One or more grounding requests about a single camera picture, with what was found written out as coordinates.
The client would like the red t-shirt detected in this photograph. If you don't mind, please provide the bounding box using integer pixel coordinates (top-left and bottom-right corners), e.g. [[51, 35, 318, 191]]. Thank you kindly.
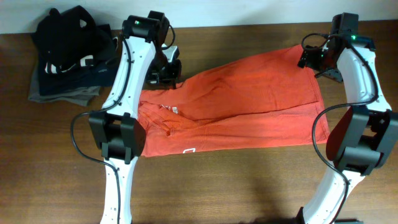
[[138, 45, 330, 157]]

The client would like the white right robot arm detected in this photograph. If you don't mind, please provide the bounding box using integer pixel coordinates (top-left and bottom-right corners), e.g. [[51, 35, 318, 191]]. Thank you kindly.
[[294, 12, 397, 224]]

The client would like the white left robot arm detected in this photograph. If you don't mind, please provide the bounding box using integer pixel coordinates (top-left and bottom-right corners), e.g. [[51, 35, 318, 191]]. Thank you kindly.
[[88, 11, 182, 223]]

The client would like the navy white striped folded garment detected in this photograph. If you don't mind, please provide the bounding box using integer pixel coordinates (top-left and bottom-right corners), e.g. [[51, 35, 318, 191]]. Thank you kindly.
[[37, 56, 118, 96]]

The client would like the grey folded garment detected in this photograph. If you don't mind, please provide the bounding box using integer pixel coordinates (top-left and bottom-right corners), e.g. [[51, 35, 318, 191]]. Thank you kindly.
[[27, 72, 102, 106]]

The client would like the black folded garment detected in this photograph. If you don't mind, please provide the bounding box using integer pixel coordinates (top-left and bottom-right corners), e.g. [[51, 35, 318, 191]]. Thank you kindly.
[[31, 6, 118, 75]]

